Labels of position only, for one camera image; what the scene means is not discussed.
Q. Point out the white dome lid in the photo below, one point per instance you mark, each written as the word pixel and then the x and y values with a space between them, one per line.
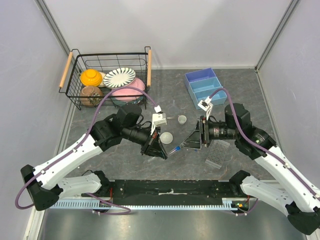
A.
pixel 166 138

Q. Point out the brown ceramic bowl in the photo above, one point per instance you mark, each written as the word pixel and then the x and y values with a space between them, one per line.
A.
pixel 91 96

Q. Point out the cream bowl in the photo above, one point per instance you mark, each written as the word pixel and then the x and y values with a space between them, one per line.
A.
pixel 101 85

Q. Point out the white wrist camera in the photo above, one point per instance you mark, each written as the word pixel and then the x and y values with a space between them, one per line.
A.
pixel 207 106
pixel 158 119

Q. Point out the clear plastic funnel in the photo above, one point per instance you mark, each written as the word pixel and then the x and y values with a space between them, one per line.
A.
pixel 173 110

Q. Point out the light blue cable duct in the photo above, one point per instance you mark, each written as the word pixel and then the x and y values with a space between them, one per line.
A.
pixel 94 204

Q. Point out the blue capped test tube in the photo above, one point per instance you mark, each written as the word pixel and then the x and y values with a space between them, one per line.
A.
pixel 174 150

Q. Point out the striped white plate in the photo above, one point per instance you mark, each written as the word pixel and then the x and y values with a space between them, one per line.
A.
pixel 119 77

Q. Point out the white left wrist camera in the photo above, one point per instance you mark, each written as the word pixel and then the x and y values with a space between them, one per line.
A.
pixel 158 119

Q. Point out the light blue front bin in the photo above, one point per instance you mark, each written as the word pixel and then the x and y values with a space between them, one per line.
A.
pixel 202 93

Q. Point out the pink plate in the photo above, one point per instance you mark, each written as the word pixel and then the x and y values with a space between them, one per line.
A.
pixel 128 94

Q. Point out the black wire basket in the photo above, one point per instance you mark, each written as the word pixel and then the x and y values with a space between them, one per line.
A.
pixel 77 63

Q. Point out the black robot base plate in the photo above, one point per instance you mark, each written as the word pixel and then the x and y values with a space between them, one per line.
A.
pixel 170 192

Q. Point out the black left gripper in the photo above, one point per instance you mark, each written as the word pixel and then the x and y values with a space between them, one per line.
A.
pixel 157 149

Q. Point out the clear acrylic tube rack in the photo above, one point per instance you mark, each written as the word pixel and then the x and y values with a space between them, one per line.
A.
pixel 217 153

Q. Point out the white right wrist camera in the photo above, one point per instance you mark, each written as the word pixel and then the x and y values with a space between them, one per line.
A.
pixel 207 106

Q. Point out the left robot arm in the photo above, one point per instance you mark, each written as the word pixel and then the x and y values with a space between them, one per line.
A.
pixel 47 183

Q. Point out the yellow bowl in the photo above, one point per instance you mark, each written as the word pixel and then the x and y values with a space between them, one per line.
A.
pixel 91 77

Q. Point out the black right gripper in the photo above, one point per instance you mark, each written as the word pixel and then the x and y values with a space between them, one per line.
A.
pixel 195 140

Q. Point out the small white cup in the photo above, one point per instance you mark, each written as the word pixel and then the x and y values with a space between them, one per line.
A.
pixel 182 119

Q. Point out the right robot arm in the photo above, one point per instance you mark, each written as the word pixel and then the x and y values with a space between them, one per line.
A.
pixel 298 200

